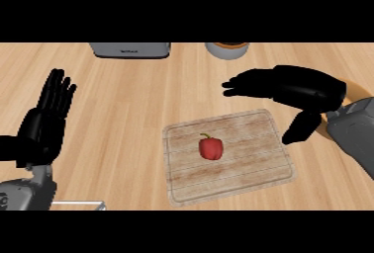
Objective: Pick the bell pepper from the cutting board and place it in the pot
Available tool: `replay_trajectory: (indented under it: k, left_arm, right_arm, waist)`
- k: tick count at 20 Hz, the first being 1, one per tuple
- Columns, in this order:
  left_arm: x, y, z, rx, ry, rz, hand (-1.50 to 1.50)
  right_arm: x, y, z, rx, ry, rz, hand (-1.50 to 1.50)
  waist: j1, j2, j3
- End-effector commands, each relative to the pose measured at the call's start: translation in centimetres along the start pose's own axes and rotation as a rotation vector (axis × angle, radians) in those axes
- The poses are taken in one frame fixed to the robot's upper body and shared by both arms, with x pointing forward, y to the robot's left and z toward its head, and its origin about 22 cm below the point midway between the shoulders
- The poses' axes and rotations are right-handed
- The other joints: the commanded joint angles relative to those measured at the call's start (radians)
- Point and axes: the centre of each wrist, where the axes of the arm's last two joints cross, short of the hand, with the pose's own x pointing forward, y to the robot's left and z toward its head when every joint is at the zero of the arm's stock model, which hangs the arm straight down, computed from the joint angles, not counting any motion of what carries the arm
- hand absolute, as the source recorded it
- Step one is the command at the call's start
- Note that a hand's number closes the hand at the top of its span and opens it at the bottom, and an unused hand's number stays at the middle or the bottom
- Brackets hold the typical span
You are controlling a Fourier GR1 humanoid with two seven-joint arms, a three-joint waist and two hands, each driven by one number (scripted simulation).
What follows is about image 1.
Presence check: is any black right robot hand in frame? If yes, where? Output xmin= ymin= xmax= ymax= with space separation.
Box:
xmin=221 ymin=64 xmax=350 ymax=146

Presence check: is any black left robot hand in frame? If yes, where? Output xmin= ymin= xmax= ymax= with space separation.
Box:
xmin=0 ymin=67 xmax=79 ymax=169

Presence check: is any grey pot with orange rim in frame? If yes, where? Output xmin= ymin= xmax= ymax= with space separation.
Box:
xmin=203 ymin=42 xmax=252 ymax=61

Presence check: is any wooden cutting board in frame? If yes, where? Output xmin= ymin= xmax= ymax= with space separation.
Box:
xmin=162 ymin=108 xmax=299 ymax=209

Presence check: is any red bell pepper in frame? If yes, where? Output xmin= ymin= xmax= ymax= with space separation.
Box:
xmin=197 ymin=132 xmax=225 ymax=161

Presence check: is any pale grey flat tray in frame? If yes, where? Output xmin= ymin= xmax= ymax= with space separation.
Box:
xmin=51 ymin=200 xmax=109 ymax=211

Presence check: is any grey toaster appliance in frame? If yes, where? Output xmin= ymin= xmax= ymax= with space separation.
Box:
xmin=88 ymin=42 xmax=174 ymax=60

